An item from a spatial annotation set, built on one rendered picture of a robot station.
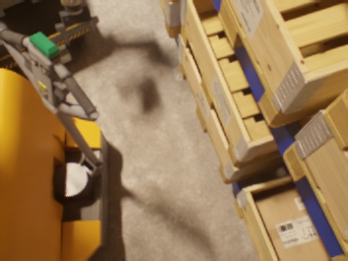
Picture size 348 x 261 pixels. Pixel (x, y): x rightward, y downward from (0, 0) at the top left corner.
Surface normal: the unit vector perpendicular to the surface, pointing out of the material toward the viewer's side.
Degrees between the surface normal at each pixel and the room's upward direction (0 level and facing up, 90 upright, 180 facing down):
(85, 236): 22
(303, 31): 0
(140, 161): 0
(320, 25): 0
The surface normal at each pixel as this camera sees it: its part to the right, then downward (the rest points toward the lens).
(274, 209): 0.01, -0.35
